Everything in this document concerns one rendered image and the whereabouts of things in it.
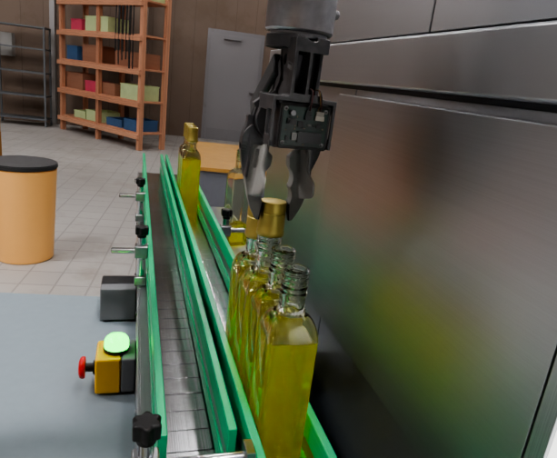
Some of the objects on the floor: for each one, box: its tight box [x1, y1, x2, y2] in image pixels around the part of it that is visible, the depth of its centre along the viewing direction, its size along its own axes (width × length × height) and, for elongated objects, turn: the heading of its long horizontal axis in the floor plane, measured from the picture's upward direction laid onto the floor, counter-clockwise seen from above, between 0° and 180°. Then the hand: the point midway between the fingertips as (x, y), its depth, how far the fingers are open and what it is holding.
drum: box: [0, 155, 58, 264], centre depth 321 cm, size 42×41×65 cm
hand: (273, 207), depth 61 cm, fingers closed on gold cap, 3 cm apart
